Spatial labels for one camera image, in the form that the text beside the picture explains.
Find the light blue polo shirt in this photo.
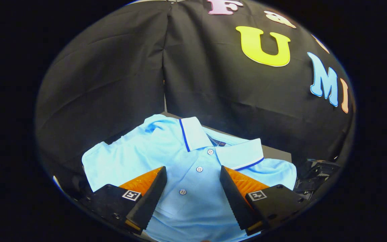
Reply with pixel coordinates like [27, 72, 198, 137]
[81, 114, 297, 242]

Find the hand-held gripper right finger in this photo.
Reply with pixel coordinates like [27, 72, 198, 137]
[219, 165, 310, 236]

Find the black backdrop cloth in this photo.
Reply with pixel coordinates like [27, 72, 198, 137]
[35, 0, 356, 192]

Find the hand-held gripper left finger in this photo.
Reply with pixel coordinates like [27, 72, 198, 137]
[79, 166, 168, 235]

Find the black cabinet with beige door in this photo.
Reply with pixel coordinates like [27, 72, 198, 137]
[62, 111, 292, 202]

